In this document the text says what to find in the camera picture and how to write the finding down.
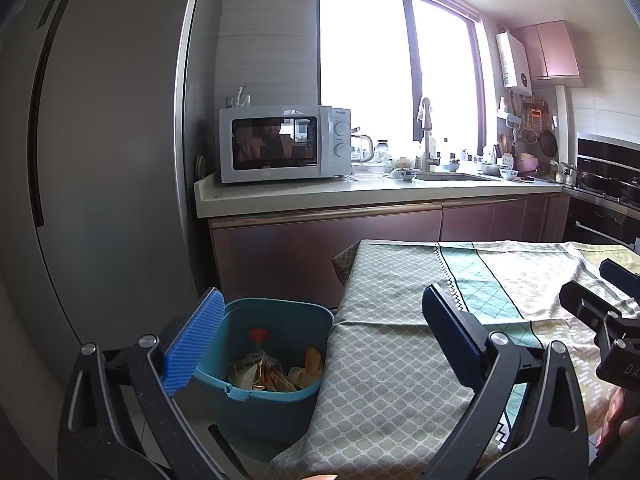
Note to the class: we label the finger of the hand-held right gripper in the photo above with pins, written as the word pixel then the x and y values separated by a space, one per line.
pixel 585 305
pixel 620 272

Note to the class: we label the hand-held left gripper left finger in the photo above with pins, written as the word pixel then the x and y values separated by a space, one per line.
pixel 195 345

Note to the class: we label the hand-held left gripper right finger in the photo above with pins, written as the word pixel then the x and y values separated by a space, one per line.
pixel 450 330

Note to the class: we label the clear plastic bottle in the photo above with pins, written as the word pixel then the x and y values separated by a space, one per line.
pixel 259 336

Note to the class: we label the gold snack wrapper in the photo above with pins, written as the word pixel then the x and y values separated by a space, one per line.
pixel 270 381

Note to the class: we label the blue plastic bin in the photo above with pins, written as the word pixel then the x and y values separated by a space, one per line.
pixel 260 410

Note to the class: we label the orange peel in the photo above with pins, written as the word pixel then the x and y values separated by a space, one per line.
pixel 314 360

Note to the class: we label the person's right hand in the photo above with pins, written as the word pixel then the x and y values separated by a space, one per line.
pixel 617 420

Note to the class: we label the person's left hand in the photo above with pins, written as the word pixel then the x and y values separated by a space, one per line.
pixel 320 477

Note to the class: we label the black built-in oven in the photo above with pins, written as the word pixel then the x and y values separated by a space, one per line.
pixel 600 222

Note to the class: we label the patterned tablecloth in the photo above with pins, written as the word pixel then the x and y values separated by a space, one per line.
pixel 390 360

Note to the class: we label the black pot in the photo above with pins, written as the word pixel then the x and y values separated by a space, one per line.
pixel 630 189

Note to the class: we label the black wok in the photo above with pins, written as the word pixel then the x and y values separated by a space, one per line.
pixel 597 180

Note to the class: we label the black range hood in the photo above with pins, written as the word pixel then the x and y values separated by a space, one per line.
pixel 610 146

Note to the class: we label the pink pot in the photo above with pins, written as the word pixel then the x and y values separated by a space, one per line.
pixel 527 163

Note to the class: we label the hanging frying pan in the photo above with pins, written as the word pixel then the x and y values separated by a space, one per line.
pixel 548 143

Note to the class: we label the blue and white bowl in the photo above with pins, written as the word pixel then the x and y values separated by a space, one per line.
pixel 508 174
pixel 407 174

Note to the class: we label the pink base cabinet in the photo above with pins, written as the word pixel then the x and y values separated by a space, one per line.
pixel 325 245

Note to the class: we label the steel faucet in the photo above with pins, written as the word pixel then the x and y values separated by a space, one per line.
pixel 429 152

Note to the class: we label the glass food container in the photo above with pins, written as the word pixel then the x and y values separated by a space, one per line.
pixel 369 170

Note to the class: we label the clear electric kettle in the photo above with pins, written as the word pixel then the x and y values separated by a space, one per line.
pixel 365 146

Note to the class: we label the grey refrigerator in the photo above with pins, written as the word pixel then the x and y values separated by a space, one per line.
pixel 100 160

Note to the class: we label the dark hanging cloth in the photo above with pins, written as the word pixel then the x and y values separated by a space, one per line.
pixel 423 120

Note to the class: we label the white microwave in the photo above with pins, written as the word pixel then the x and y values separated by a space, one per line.
pixel 275 145

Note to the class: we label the white water heater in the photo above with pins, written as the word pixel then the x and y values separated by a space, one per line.
pixel 513 62

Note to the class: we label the small white rack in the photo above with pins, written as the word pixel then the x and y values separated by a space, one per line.
pixel 239 97

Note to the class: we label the kitchen window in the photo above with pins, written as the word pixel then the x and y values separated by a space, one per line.
pixel 365 60

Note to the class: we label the pink wall cabinet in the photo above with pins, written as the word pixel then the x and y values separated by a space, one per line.
pixel 550 50

